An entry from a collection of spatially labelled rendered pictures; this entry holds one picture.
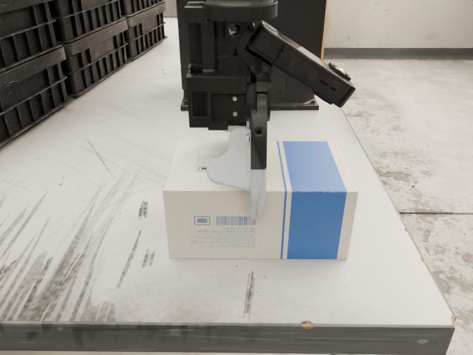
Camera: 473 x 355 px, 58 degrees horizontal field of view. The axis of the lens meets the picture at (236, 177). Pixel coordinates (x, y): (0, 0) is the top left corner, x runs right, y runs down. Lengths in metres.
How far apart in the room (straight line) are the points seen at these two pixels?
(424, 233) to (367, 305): 1.38
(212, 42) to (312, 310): 0.27
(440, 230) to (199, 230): 1.48
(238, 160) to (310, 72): 0.11
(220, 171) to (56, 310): 0.21
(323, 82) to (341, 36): 3.68
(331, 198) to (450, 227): 1.47
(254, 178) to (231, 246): 0.10
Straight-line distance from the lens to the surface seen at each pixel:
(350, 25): 4.11
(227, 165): 0.43
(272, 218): 0.46
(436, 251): 1.76
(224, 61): 0.43
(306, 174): 0.47
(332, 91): 0.44
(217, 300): 0.45
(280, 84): 0.88
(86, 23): 1.05
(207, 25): 0.42
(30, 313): 0.48
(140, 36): 1.29
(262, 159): 0.41
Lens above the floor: 1.02
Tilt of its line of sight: 30 degrees down
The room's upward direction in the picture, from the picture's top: straight up
